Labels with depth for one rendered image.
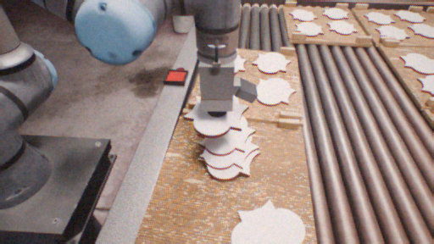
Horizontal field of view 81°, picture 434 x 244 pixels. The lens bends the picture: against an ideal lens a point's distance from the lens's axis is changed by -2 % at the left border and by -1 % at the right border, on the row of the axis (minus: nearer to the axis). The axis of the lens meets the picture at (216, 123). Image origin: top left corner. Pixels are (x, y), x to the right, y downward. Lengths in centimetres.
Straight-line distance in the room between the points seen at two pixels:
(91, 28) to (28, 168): 43
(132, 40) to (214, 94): 23
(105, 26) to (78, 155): 47
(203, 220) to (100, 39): 40
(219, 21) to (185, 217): 38
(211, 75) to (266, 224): 31
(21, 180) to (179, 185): 32
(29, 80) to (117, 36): 39
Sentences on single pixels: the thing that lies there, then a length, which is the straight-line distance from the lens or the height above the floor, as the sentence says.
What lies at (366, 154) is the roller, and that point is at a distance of 78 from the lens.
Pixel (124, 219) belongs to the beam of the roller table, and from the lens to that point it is 62.
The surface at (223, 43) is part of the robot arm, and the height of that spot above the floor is 124.
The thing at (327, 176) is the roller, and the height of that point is 91.
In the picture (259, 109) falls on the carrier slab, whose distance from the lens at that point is 78.
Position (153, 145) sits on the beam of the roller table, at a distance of 72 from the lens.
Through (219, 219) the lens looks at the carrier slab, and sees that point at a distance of 56.
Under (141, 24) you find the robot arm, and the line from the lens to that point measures 30.
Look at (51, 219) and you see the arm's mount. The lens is 64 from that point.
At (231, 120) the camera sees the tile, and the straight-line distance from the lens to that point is 55.
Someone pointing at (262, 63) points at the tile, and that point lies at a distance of 98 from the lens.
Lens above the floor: 144
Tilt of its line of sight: 44 degrees down
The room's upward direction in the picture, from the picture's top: straight up
